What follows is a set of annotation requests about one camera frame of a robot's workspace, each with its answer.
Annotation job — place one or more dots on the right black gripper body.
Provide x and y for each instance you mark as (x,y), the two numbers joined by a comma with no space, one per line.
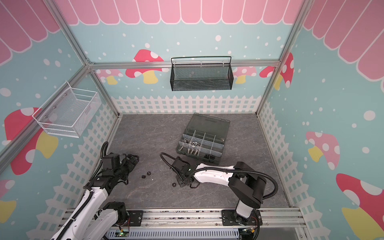
(182,177)

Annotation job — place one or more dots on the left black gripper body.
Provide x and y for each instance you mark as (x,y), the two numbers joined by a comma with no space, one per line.
(126,167)

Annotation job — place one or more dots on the silver wing nut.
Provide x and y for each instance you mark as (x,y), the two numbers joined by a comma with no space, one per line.
(186,140)

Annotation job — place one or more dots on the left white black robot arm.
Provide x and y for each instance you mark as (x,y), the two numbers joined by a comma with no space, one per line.
(89,221)

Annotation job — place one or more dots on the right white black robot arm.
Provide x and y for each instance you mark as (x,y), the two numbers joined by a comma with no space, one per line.
(251,187)

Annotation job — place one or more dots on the grey plastic organizer box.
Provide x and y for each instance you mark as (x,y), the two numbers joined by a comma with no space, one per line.
(211,133)

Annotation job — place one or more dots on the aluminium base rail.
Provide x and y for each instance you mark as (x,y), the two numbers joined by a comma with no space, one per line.
(210,218)

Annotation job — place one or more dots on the white wire wall basket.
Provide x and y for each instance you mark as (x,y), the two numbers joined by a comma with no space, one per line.
(68,112)

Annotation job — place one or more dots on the black mesh wall basket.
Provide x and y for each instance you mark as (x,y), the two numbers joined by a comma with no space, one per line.
(208,73)

